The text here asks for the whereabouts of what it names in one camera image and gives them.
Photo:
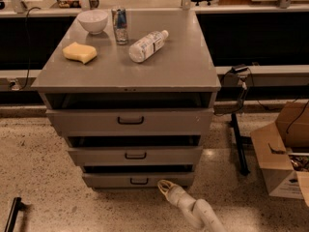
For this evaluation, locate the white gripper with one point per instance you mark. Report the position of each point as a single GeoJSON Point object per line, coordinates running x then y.
{"type": "Point", "coordinates": [178, 195]}

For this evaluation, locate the grey bottom drawer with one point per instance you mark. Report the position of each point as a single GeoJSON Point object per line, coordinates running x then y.
{"type": "Point", "coordinates": [136, 176]}

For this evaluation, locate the grey drawer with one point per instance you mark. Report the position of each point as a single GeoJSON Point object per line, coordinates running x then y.
{"type": "Point", "coordinates": [120, 156]}
{"type": "Point", "coordinates": [136, 176]}
{"type": "Point", "coordinates": [130, 122]}

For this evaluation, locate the grey middle drawer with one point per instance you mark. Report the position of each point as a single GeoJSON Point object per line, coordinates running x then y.
{"type": "Point", "coordinates": [120, 156]}

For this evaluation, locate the grey top drawer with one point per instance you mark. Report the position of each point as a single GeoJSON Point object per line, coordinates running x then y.
{"type": "Point", "coordinates": [130, 122]}

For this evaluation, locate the grey drawer cabinet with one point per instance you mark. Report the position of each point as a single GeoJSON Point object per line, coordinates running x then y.
{"type": "Point", "coordinates": [179, 76]}

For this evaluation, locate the black stand leg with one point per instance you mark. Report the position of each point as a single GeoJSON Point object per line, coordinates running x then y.
{"type": "Point", "coordinates": [243, 168]}

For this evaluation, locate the cardboard box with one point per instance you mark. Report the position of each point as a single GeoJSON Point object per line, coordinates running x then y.
{"type": "Point", "coordinates": [281, 149]}

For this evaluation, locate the black power adapter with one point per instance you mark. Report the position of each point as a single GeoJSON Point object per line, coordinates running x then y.
{"type": "Point", "coordinates": [239, 68]}

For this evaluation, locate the clear plastic water bottle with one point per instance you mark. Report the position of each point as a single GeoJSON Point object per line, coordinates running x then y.
{"type": "Point", "coordinates": [147, 46]}

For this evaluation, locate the black bar on floor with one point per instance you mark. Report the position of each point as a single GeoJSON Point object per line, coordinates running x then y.
{"type": "Point", "coordinates": [17, 206]}

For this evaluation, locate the yellow sponge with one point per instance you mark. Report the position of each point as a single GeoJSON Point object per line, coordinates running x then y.
{"type": "Point", "coordinates": [80, 52]}

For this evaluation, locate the blue silver drink can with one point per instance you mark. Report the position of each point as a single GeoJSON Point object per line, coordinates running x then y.
{"type": "Point", "coordinates": [119, 25]}

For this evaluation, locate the white bowl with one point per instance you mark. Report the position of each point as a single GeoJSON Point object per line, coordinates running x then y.
{"type": "Point", "coordinates": [93, 21]}

